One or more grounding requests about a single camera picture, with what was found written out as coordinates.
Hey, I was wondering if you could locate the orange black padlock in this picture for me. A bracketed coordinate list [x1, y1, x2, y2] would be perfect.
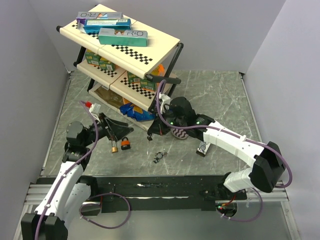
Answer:
[120, 137, 131, 151]

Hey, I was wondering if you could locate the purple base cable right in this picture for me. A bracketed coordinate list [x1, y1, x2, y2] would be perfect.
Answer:
[216, 187, 264, 224]

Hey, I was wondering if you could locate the green carton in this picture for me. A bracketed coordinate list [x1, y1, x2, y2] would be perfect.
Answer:
[127, 71, 141, 84]
[99, 57, 116, 71]
[84, 49, 101, 66]
[140, 79, 159, 92]

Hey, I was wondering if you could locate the green carton far left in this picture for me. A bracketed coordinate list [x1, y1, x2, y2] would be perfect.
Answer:
[84, 49, 101, 66]

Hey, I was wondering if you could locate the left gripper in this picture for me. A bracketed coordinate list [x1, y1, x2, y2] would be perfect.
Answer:
[82, 112, 134, 147]

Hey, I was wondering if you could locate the purple R&O box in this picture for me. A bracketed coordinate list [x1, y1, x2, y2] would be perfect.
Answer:
[76, 11, 124, 25]

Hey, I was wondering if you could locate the black base frame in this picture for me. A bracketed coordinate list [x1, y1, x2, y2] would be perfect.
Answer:
[80, 175, 247, 213]

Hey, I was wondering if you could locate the blue toothpaste box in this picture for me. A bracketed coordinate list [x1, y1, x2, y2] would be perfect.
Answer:
[83, 18, 132, 34]

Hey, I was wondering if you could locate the black R&O box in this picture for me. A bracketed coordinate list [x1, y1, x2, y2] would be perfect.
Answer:
[196, 141, 211, 157]

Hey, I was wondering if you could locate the blue snack bag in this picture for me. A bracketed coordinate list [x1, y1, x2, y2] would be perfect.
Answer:
[119, 97, 156, 122]

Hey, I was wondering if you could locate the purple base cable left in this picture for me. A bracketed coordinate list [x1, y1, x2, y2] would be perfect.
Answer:
[79, 192, 132, 230]

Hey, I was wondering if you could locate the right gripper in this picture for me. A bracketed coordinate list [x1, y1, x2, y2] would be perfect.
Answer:
[148, 107, 186, 136]

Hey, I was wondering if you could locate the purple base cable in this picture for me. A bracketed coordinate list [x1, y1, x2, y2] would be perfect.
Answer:
[216, 187, 264, 224]
[79, 192, 132, 230]

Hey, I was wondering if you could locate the green carton right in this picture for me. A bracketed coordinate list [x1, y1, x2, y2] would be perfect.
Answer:
[140, 79, 159, 92]

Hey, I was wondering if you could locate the panda keychain with keys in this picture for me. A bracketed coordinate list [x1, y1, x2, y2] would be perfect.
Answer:
[153, 152, 168, 164]

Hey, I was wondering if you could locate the black-headed key bunch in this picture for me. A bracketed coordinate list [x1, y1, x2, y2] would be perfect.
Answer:
[147, 134, 153, 142]

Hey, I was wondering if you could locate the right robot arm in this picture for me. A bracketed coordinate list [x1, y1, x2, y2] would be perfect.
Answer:
[147, 94, 286, 199]

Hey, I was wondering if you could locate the long-shackle brass padlock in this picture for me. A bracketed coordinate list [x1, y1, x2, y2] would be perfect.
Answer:
[111, 140, 119, 154]

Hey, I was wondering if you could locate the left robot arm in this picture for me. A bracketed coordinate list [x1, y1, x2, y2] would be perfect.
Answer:
[20, 113, 134, 240]

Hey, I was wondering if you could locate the beige three-tier shelf rack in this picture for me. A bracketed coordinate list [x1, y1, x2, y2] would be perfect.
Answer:
[55, 3, 184, 134]

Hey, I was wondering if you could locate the teal R&O box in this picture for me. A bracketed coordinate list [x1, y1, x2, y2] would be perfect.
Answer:
[98, 28, 148, 47]

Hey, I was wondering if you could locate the brown flat packet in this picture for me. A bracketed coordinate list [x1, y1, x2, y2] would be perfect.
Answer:
[94, 86, 124, 109]

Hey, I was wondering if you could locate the purple wavy sponge pad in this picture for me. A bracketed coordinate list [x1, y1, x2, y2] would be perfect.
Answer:
[170, 128, 189, 140]

